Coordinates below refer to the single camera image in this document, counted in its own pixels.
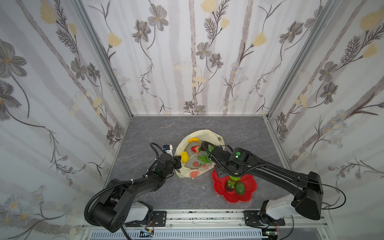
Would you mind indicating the pale yellow plastic bag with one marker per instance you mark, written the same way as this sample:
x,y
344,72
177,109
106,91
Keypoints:
x,y
194,168

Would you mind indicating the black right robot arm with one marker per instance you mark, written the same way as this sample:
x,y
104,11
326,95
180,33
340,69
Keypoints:
x,y
305,190

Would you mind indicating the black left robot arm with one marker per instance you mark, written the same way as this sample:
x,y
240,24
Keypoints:
x,y
110,207

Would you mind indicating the dark green fake fruit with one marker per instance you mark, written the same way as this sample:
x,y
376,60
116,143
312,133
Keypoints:
x,y
240,188

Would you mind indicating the fake red strawberry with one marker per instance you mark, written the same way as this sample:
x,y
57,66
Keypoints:
x,y
196,149

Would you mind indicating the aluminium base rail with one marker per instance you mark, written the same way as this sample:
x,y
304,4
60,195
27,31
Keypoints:
x,y
227,224

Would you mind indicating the dark brown fake fruit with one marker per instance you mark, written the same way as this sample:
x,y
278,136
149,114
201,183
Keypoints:
x,y
229,188

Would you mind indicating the bright green fake fruit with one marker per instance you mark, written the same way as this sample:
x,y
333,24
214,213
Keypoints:
x,y
234,179

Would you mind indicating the small green grape cluster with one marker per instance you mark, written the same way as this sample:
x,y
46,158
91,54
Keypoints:
x,y
231,184

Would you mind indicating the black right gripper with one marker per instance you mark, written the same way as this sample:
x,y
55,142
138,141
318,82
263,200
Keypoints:
x,y
208,148

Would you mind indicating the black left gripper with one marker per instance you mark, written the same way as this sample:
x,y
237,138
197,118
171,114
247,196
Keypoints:
x,y
174,162

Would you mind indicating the green fake grape bunch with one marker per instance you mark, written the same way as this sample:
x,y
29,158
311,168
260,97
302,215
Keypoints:
x,y
206,157

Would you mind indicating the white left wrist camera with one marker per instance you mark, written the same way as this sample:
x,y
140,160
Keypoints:
x,y
167,148

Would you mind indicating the red flower-shaped plastic bowl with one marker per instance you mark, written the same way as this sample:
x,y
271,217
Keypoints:
x,y
232,197

